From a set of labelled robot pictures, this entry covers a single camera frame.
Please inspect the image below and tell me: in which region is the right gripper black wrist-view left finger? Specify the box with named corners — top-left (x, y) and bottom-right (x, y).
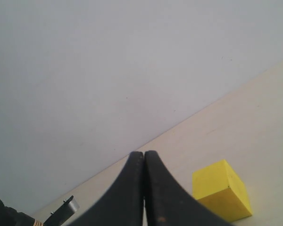
top-left (70, 152), bottom-right (144, 226)

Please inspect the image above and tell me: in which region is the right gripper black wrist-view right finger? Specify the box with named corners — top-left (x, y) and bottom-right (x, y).
top-left (143, 150), bottom-right (231, 226)

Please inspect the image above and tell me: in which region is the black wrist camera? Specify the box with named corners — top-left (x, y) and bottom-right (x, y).
top-left (44, 195), bottom-right (80, 226)

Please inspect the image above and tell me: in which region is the yellow foam cube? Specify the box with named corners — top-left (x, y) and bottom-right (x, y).
top-left (192, 160), bottom-right (253, 222)

